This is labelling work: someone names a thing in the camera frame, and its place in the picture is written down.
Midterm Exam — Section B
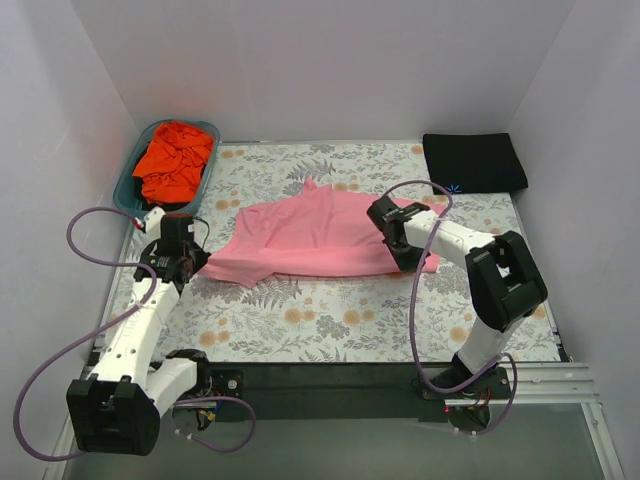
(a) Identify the pink t shirt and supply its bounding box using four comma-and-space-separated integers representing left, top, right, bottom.
198, 179, 447, 288

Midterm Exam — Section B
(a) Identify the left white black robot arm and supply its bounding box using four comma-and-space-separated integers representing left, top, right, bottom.
66, 209, 213, 456

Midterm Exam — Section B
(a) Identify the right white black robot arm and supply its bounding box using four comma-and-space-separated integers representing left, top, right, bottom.
367, 195, 548, 398

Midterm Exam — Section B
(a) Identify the orange t shirt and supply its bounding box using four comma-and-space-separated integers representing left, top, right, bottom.
132, 121, 215, 206

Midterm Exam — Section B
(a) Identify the folded black t shirt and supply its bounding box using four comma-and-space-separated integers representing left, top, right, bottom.
422, 133, 529, 194

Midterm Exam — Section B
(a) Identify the floral table mat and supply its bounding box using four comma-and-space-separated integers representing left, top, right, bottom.
99, 142, 563, 364

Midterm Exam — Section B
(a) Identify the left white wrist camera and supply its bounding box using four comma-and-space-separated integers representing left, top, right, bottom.
132, 207, 166, 241

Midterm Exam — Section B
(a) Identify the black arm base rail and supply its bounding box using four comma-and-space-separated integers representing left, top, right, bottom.
199, 363, 511, 423

